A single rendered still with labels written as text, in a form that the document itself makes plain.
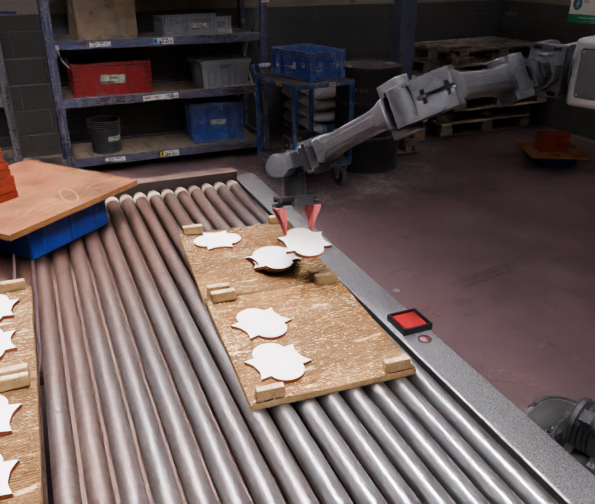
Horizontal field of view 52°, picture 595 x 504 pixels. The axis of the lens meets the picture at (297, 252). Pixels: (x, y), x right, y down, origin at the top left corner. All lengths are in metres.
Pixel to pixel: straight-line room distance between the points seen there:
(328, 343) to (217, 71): 4.57
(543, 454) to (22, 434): 0.91
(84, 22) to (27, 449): 4.60
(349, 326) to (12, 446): 0.72
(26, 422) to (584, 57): 1.40
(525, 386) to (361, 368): 1.71
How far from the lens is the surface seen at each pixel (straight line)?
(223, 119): 5.84
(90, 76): 5.51
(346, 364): 1.29
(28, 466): 1.16
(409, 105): 1.19
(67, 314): 1.58
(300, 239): 1.54
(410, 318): 1.47
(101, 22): 5.55
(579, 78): 1.62
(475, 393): 1.29
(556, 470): 1.18
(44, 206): 1.93
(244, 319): 1.42
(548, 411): 2.42
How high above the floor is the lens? 1.69
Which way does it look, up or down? 26 degrees down
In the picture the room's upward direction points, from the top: straight up
